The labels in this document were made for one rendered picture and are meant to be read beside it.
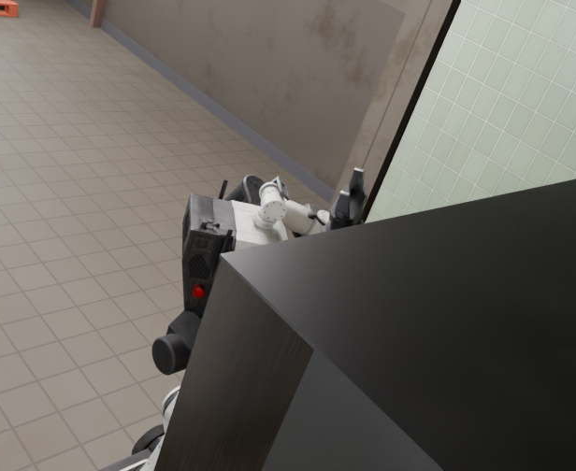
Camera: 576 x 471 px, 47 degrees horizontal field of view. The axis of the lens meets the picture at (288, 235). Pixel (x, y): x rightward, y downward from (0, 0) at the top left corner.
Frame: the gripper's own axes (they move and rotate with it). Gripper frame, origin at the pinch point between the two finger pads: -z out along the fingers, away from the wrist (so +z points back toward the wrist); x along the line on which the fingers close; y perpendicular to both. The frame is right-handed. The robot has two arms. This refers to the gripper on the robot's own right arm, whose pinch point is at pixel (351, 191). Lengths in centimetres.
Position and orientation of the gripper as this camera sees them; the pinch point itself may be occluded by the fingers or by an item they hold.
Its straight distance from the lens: 141.9
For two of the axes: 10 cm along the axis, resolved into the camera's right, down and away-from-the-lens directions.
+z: -0.3, 6.7, 7.4
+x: 4.3, -6.6, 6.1
